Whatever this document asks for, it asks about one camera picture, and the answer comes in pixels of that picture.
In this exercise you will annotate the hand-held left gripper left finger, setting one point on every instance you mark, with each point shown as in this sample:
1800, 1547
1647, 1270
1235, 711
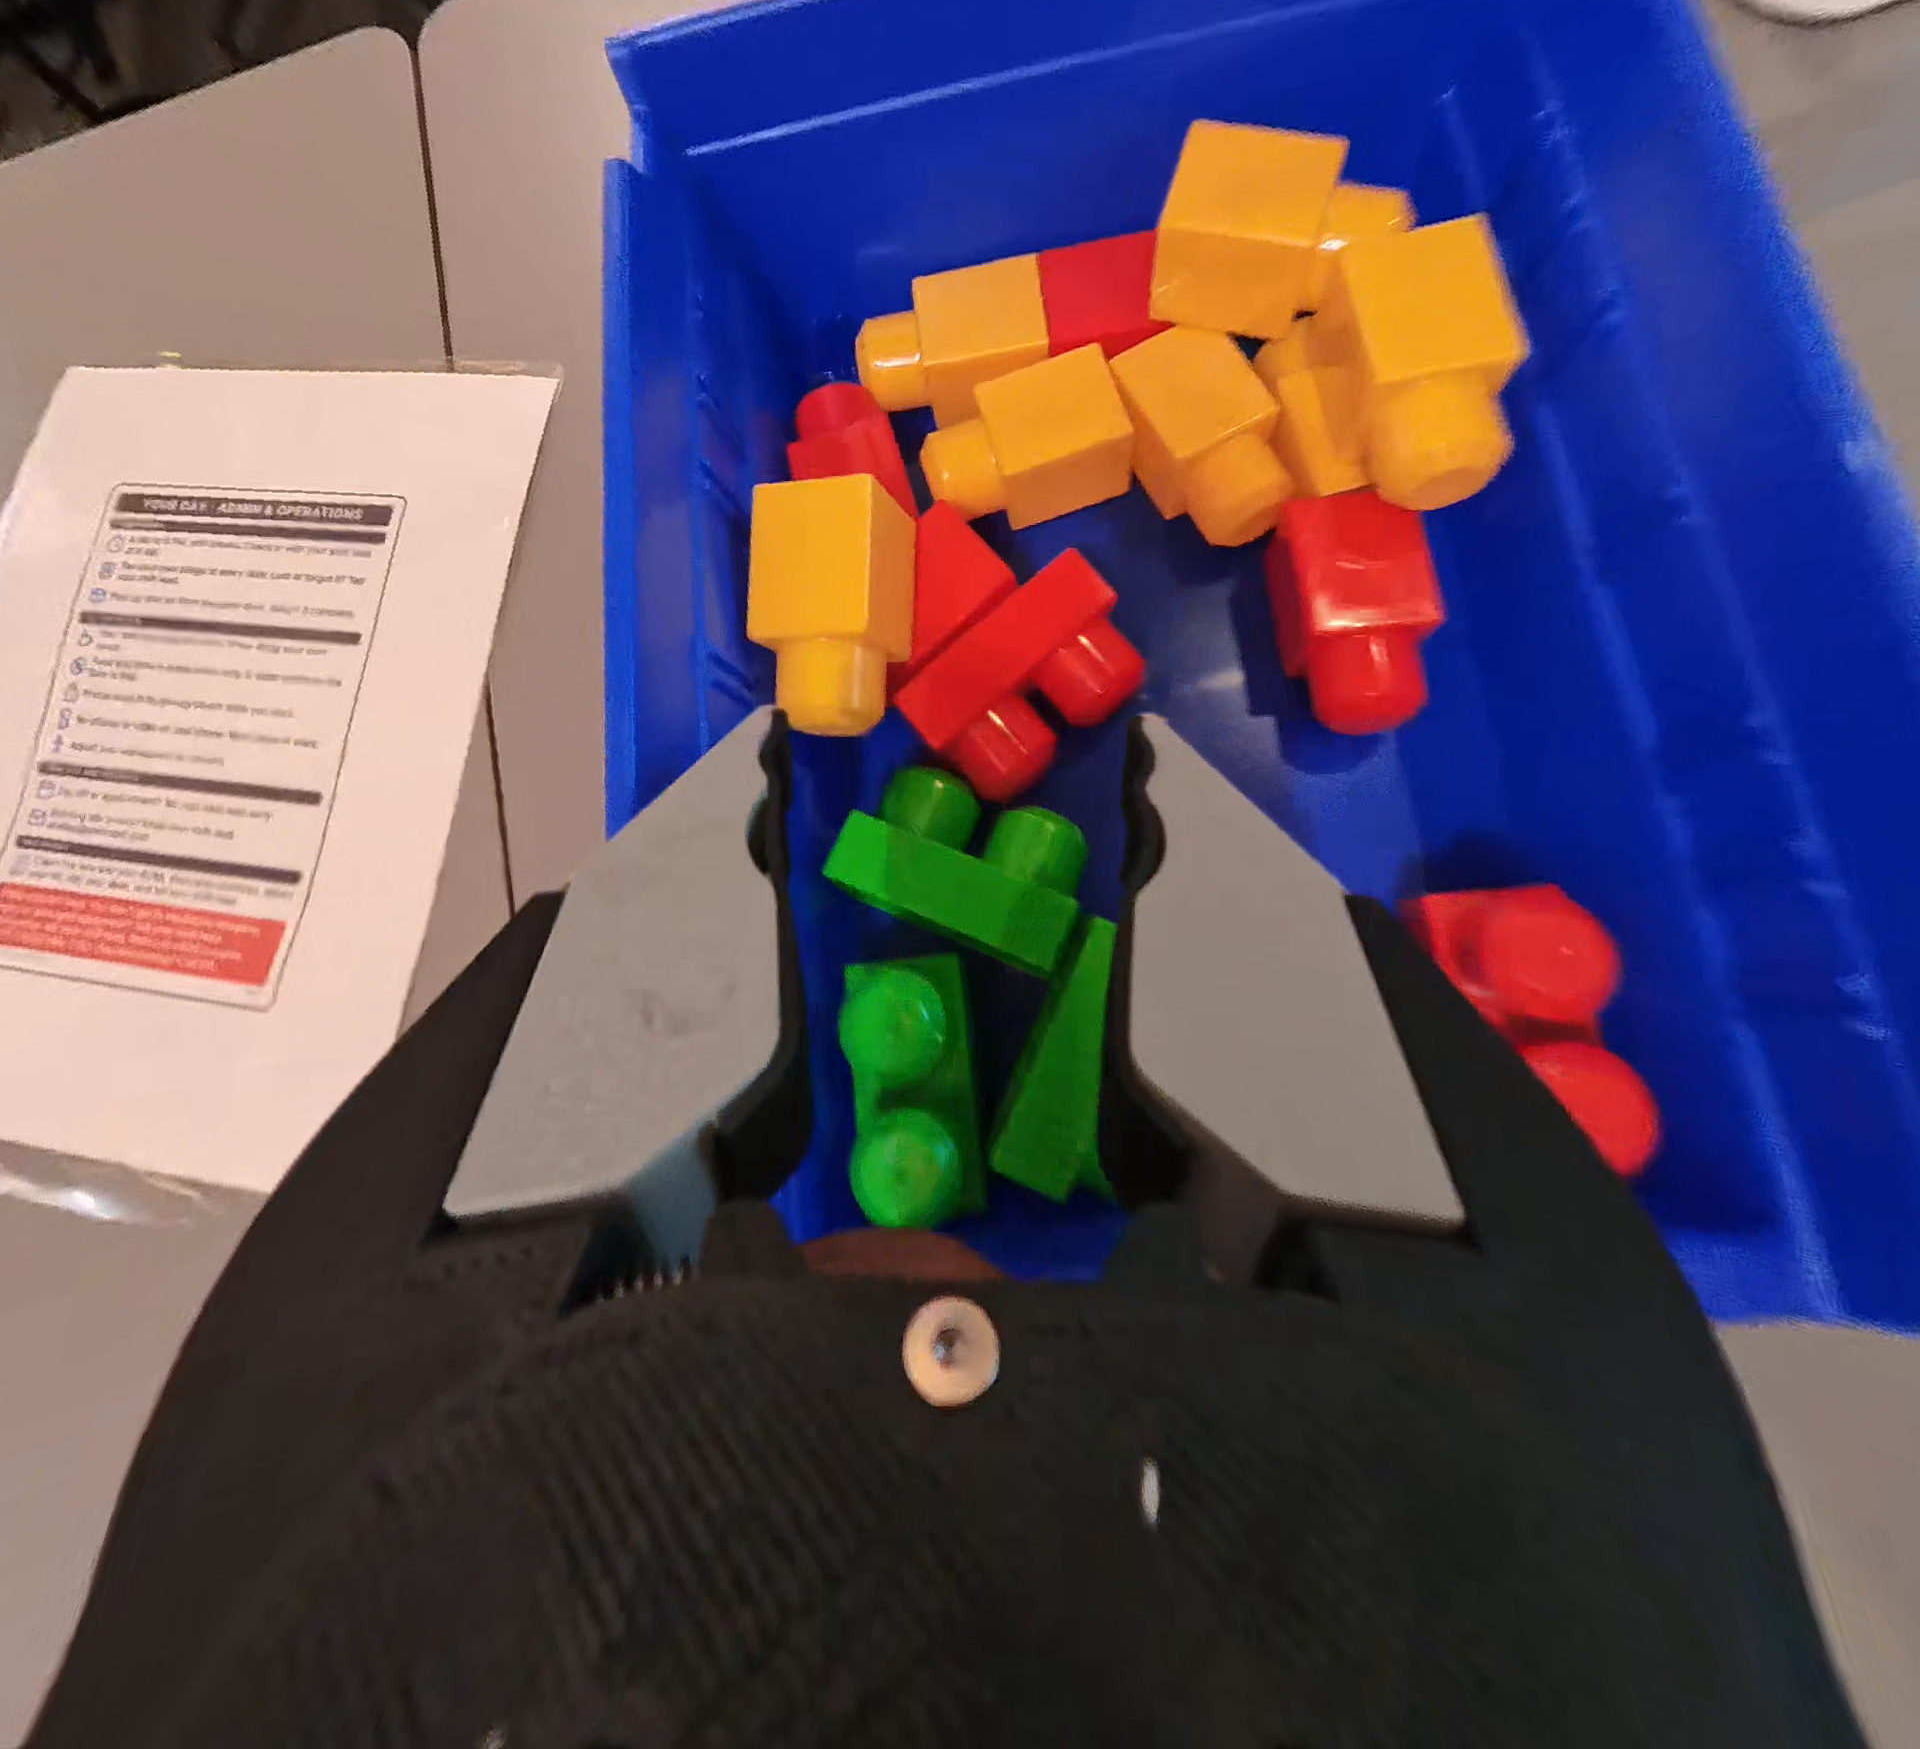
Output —
626, 1032

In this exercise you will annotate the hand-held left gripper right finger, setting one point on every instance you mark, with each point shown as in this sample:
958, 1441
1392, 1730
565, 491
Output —
1294, 1043

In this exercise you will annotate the blue plastic bin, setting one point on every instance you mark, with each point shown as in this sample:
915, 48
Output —
1649, 578

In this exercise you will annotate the green building block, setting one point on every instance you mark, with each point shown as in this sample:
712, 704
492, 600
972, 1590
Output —
1059, 1088

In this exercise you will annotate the red two-stud block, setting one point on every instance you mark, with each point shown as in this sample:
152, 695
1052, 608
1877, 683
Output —
1547, 997

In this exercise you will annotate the green two-stud block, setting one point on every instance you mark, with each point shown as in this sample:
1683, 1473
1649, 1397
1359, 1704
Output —
958, 879
897, 1088

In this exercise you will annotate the red single-stud block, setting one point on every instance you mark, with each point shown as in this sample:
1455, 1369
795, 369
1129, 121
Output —
851, 446
1359, 596

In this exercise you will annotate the red building block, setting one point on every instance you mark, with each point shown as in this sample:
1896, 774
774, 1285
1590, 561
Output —
1005, 668
1103, 282
956, 578

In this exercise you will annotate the white printed paper sheet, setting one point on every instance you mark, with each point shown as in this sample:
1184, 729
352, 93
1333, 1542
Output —
226, 729

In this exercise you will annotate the pile of orange blocks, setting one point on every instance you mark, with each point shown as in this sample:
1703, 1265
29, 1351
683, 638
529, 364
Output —
1247, 236

